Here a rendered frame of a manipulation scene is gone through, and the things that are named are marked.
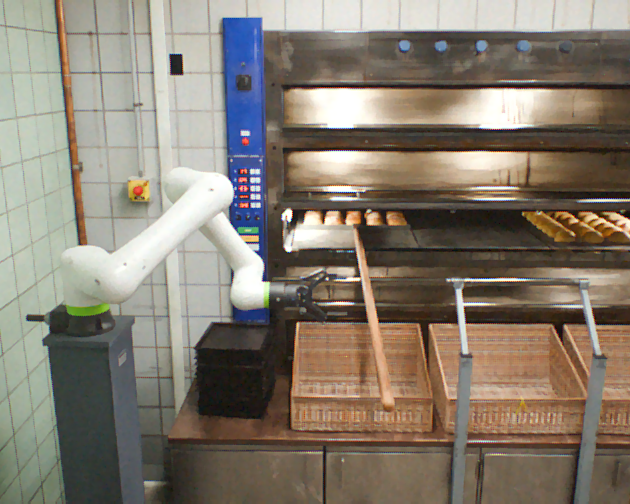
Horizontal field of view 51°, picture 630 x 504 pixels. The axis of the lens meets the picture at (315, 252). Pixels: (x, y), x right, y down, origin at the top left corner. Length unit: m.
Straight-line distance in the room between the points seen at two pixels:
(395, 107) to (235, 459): 1.56
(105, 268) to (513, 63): 1.84
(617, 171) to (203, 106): 1.76
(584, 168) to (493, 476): 1.32
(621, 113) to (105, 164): 2.17
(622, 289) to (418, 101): 1.24
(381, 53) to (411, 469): 1.66
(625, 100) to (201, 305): 2.01
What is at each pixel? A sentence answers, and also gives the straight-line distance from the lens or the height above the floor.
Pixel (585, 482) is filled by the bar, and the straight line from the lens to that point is 2.84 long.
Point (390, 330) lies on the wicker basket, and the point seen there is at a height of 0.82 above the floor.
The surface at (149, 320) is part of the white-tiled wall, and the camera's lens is 3.11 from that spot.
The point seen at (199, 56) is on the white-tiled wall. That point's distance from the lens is 2.85.
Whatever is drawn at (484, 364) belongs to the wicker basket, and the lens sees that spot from 3.08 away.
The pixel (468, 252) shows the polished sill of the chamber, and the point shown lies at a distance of 2.97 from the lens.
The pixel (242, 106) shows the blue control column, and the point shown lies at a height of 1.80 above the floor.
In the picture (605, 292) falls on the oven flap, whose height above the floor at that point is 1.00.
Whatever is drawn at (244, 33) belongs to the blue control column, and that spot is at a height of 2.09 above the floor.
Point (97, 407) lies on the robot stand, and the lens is 2.11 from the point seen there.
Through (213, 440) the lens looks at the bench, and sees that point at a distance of 2.67.
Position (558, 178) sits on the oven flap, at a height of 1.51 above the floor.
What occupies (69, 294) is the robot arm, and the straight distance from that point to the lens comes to 2.03.
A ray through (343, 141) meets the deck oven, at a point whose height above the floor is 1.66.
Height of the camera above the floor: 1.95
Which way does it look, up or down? 15 degrees down
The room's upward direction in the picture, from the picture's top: straight up
